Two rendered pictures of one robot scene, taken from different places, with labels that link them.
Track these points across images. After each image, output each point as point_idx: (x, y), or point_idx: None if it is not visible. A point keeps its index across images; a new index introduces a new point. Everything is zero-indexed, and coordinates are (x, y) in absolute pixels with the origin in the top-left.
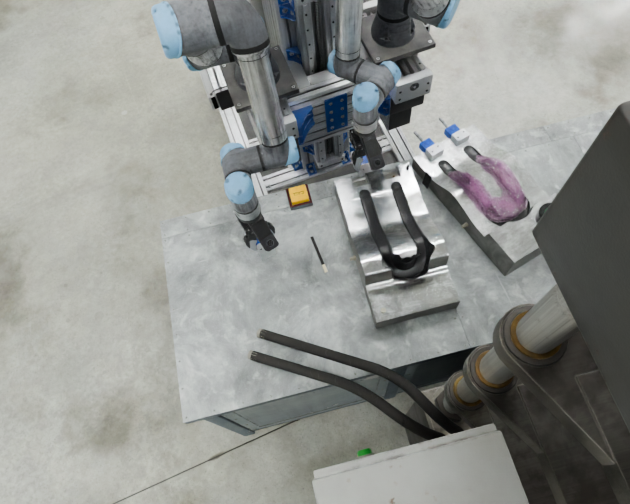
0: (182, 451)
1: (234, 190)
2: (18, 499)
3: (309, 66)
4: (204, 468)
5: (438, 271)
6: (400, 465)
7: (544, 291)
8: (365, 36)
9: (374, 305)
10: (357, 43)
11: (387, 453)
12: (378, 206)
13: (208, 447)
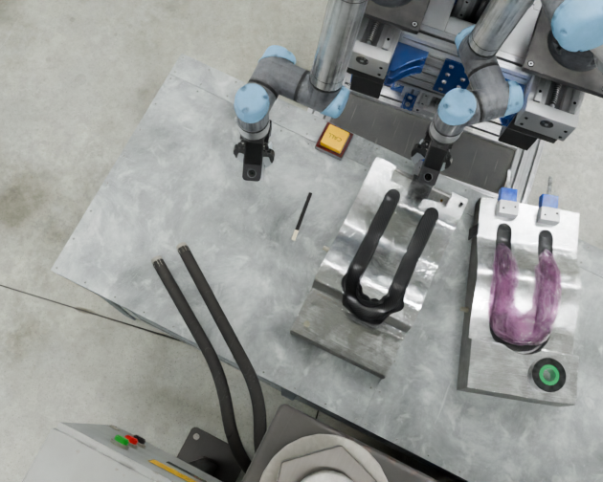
0: (57, 279)
1: (241, 104)
2: None
3: (460, 8)
4: (65, 312)
5: (392, 332)
6: (124, 474)
7: (480, 436)
8: (543, 25)
9: (303, 312)
10: (495, 44)
11: (123, 457)
12: (394, 219)
13: (83, 295)
